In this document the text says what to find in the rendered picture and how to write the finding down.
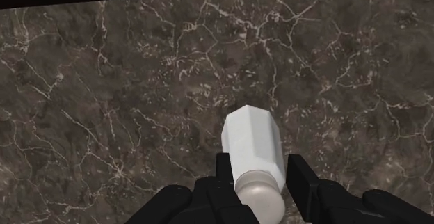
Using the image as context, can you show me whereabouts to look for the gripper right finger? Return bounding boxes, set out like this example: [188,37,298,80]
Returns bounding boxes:
[285,154,434,224]

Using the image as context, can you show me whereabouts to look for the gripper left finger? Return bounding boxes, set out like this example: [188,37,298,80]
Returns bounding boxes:
[126,152,260,224]

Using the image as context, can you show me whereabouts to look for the white bottle with rounded cap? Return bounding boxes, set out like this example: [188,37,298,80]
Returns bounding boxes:
[220,104,287,224]

